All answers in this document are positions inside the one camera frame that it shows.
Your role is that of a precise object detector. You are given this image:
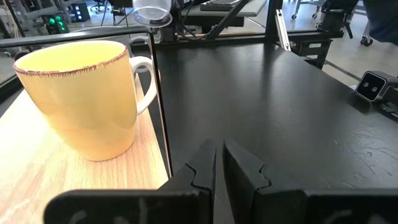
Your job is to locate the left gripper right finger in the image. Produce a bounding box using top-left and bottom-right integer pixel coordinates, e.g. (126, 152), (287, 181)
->
(222, 138), (398, 224)

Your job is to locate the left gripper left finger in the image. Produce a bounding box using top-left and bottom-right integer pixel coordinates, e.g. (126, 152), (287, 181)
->
(43, 138), (218, 224)

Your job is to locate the yellow ceramic mug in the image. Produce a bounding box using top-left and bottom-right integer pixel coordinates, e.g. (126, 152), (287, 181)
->
(12, 39), (158, 162)

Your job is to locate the clear plastic cup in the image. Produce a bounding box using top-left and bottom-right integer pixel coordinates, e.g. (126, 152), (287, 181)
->
(132, 0), (174, 28)

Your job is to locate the aluminium profile bar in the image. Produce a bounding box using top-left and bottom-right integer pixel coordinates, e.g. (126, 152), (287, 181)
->
(274, 9), (292, 52)

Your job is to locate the black desk leg beam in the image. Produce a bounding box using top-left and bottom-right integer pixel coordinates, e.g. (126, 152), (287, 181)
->
(205, 0), (249, 40)

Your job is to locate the grey desk with keyboard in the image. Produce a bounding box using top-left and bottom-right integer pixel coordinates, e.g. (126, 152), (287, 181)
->
(182, 0), (269, 18)

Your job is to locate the black keyboard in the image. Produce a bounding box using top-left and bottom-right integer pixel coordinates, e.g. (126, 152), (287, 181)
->
(200, 0), (242, 12)

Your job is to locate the black computer with white lights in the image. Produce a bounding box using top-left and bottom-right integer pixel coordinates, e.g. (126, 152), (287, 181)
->
(72, 2), (91, 22)

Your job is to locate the dark rolling chair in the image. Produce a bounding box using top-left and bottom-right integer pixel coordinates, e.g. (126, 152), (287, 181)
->
(317, 0), (398, 47)

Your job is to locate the black computer with green lights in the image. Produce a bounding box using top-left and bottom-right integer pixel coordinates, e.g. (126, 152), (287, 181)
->
(42, 12), (70, 34)

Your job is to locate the black table-level camera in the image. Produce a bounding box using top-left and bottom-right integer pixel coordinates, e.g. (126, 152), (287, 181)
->
(355, 70), (398, 104)

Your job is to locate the black metal table frame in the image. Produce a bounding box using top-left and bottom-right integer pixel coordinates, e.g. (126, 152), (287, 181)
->
(130, 0), (345, 69)

